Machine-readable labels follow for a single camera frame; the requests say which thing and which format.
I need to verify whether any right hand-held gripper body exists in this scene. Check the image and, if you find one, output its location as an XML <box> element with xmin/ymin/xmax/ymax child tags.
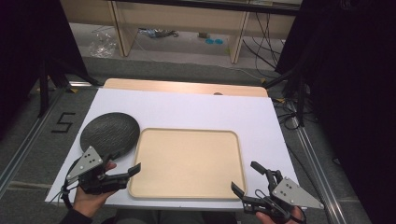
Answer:
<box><xmin>242</xmin><ymin>176</ymin><xmax>325</xmax><ymax>224</ymax></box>

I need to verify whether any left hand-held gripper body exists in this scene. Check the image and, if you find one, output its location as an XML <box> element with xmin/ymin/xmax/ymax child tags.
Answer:
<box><xmin>65</xmin><ymin>146</ymin><xmax>131</xmax><ymax>196</ymax></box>

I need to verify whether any dark textured round plate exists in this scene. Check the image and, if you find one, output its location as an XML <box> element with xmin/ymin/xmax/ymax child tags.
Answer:
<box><xmin>79</xmin><ymin>111</ymin><xmax>141</xmax><ymax>161</ymax></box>

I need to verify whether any beige rectangular tray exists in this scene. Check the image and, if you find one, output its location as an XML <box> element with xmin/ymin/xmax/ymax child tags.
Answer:
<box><xmin>128</xmin><ymin>127</ymin><xmax>248</xmax><ymax>201</ymax></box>

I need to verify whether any person's right hand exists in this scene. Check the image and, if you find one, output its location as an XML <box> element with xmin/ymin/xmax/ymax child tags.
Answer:
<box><xmin>255</xmin><ymin>206</ymin><xmax>308</xmax><ymax>224</ymax></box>

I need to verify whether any person's left hand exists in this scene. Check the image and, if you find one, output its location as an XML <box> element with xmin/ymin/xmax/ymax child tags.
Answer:
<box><xmin>73</xmin><ymin>161</ymin><xmax>118</xmax><ymax>218</ymax></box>

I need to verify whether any black metal stand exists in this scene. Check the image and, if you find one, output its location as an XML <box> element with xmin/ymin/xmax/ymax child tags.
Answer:
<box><xmin>36</xmin><ymin>55</ymin><xmax>102</xmax><ymax>119</ymax></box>
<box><xmin>262</xmin><ymin>66</ymin><xmax>307</xmax><ymax>128</ymax></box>

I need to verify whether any white board sheet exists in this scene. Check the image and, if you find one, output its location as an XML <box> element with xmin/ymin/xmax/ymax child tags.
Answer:
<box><xmin>45</xmin><ymin>88</ymin><xmax>307</xmax><ymax>212</ymax></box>

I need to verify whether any light wooden table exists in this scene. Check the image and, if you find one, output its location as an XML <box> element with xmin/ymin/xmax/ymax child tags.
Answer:
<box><xmin>102</xmin><ymin>77</ymin><xmax>269</xmax><ymax>98</ymax></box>

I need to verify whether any clear plastic bag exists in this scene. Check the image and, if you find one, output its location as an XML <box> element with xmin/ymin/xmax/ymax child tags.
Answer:
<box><xmin>88</xmin><ymin>31</ymin><xmax>119</xmax><ymax>59</ymax></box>

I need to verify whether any black curtain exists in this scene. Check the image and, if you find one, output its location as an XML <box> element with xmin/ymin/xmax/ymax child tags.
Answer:
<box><xmin>275</xmin><ymin>0</ymin><xmax>396</xmax><ymax>224</ymax></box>
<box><xmin>0</xmin><ymin>0</ymin><xmax>90</xmax><ymax>141</ymax></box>

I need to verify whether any crumpled plastic wrapper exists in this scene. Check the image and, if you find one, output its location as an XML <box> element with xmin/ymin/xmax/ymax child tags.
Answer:
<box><xmin>137</xmin><ymin>27</ymin><xmax>180</xmax><ymax>39</ymax></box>

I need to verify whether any wooden shelf unit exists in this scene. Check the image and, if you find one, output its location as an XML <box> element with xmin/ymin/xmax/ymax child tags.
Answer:
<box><xmin>60</xmin><ymin>0</ymin><xmax>297</xmax><ymax>65</ymax></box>

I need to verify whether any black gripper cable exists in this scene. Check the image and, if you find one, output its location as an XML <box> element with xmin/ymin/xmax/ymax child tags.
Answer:
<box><xmin>50</xmin><ymin>158</ymin><xmax>81</xmax><ymax>210</ymax></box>

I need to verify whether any aluminium floor rail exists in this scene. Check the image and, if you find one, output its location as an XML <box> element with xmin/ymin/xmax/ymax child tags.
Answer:
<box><xmin>0</xmin><ymin>81</ymin><xmax>94</xmax><ymax>199</ymax></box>
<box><xmin>288</xmin><ymin>101</ymin><xmax>349</xmax><ymax>224</ymax></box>

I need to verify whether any tangle of black cables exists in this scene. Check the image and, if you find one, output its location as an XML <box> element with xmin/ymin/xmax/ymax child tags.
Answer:
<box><xmin>273</xmin><ymin>96</ymin><xmax>305</xmax><ymax>132</ymax></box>

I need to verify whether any bundle of black cables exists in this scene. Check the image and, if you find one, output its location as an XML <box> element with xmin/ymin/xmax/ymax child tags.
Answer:
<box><xmin>242</xmin><ymin>12</ymin><xmax>288</xmax><ymax>78</ymax></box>

